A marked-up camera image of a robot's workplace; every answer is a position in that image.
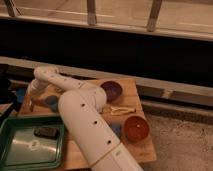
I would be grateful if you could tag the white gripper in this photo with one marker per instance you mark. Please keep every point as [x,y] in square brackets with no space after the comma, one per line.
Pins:
[35,88]

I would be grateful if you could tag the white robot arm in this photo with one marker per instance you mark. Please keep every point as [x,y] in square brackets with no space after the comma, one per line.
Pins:
[79,107]

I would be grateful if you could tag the purple bowl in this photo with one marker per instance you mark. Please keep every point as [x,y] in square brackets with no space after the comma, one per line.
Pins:
[112,89]

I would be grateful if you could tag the red bowl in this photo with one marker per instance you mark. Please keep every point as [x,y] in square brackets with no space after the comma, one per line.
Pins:
[136,129]

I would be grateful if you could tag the blue object at left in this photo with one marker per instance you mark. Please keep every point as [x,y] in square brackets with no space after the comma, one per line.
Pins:
[20,93]

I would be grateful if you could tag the dark sponge block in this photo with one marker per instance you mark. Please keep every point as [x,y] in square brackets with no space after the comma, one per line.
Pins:
[46,132]

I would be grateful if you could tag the green plastic tray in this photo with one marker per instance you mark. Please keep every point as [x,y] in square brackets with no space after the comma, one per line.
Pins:
[22,150]

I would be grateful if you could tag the blue sponge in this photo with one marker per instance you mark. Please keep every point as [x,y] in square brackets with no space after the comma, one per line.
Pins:
[116,127]

